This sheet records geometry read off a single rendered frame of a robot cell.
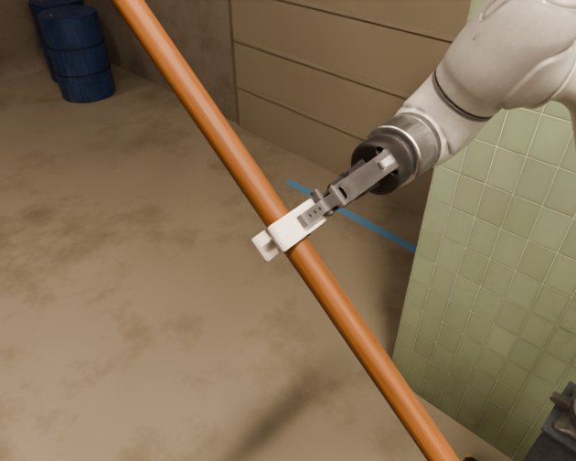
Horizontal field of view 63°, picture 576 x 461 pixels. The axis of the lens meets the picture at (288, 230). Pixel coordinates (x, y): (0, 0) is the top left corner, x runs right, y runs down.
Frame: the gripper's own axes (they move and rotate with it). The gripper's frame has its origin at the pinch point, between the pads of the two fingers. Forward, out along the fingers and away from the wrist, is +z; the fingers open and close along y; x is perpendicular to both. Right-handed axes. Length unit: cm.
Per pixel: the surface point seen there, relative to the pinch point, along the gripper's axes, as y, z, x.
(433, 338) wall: 125, -122, -84
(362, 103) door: 201, -270, 44
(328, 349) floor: 195, -113, -74
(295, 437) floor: 181, -60, -90
